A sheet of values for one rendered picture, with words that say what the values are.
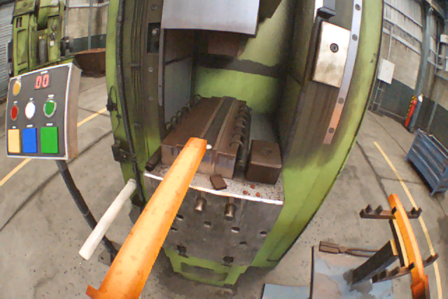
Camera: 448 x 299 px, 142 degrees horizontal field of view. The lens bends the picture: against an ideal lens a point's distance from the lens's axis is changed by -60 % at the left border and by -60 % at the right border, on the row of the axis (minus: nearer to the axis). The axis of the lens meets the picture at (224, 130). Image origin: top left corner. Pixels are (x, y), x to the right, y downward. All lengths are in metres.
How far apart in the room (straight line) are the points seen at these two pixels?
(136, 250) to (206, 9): 0.40
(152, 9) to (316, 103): 0.56
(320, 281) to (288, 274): 0.76
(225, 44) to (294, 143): 0.36
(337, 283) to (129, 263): 0.64
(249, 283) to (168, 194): 1.14
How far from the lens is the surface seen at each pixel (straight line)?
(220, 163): 0.49
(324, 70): 0.54
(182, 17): 0.42
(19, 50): 5.08
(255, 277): 1.36
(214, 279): 1.15
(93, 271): 1.47
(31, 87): 0.71
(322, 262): 0.73
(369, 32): 0.64
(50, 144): 0.61
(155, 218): 0.23
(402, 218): 0.64
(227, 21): 0.39
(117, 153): 0.82
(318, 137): 0.63
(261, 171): 0.49
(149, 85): 0.64
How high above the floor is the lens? 1.26
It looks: 28 degrees down
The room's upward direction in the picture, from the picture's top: 7 degrees clockwise
